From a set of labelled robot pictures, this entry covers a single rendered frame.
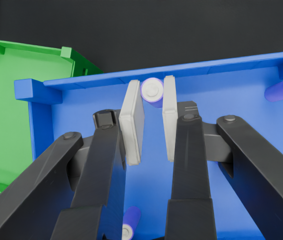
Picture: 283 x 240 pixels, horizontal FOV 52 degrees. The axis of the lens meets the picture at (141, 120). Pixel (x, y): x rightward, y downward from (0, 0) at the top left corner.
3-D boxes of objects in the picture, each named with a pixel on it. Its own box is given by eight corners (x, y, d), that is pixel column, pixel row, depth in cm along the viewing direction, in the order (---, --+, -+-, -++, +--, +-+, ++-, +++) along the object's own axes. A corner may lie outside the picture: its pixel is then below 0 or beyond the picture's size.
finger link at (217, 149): (178, 139, 13) (246, 134, 13) (175, 101, 18) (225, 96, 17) (181, 167, 14) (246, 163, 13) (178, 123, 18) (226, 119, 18)
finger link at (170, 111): (161, 112, 14) (177, 111, 14) (163, 75, 21) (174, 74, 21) (168, 163, 16) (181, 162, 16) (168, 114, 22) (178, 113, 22)
